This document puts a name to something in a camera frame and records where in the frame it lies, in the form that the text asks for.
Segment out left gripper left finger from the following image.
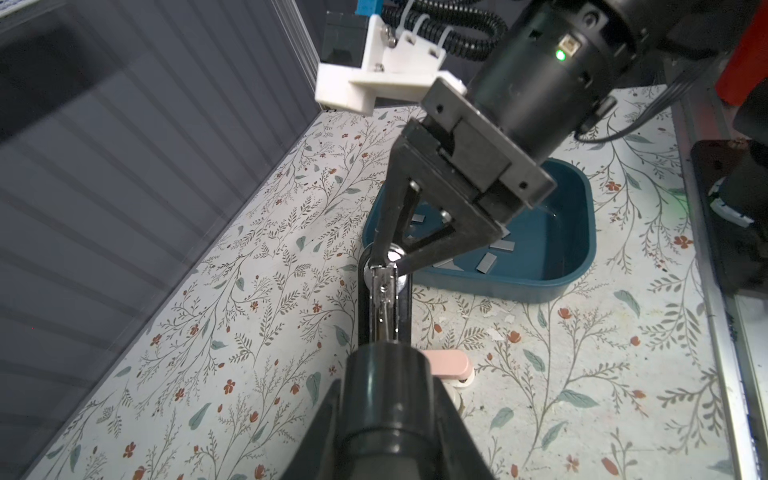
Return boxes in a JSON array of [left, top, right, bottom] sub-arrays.
[[281, 380, 341, 480]]

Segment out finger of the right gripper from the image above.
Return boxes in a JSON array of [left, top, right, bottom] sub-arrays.
[[395, 200, 502, 275], [370, 134, 444, 267]]

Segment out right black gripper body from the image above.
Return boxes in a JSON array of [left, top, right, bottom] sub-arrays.
[[421, 77, 557, 222]]

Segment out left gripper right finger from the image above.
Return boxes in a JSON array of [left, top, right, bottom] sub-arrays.
[[433, 379, 494, 480]]

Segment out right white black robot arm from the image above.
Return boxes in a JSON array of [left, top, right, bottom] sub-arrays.
[[368, 1, 721, 278]]

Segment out pink small stapler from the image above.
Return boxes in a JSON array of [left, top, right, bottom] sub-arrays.
[[421, 349, 475, 388]]

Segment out teal plastic tray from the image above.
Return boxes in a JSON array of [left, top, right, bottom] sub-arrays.
[[361, 157, 598, 304]]

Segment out red pencil cup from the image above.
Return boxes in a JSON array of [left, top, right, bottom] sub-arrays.
[[715, 1, 767, 106]]

